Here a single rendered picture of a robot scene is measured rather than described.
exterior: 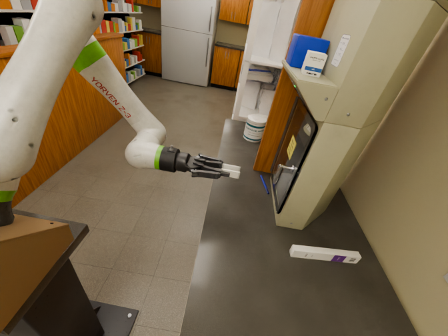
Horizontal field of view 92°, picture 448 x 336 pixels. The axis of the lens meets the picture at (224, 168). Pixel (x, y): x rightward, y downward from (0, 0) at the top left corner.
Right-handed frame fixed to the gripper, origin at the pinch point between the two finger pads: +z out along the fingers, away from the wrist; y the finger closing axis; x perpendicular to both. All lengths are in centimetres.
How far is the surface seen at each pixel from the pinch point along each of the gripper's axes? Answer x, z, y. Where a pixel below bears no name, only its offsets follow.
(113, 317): 113, -52, -18
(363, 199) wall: 13, 66, 16
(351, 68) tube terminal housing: -41.7, 23.7, -4.5
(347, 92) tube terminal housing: -36.0, 25.5, -4.5
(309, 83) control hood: -36.5, 15.0, -4.5
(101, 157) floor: 115, -146, 134
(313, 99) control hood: -32.7, 17.6, -4.6
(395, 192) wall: -1, 66, 5
